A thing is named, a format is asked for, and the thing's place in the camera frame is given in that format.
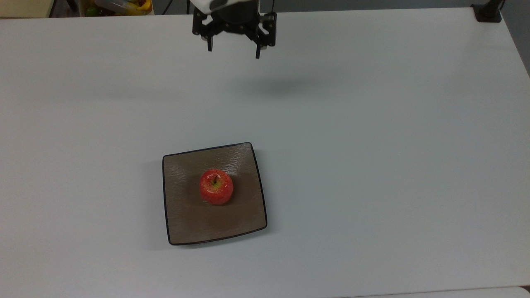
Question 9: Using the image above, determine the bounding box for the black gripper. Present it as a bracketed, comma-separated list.
[192, 0, 277, 59]

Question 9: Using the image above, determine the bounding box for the red apple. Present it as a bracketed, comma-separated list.
[199, 168, 234, 206]

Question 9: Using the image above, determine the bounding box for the square brown ceramic plate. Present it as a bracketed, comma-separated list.
[162, 142, 268, 246]

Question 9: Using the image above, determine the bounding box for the clear container of toy fruit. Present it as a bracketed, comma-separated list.
[81, 0, 154, 17]

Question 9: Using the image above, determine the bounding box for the beige box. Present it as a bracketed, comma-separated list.
[0, 0, 55, 18]

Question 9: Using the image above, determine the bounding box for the white adjacent table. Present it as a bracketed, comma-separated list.
[344, 286, 530, 298]

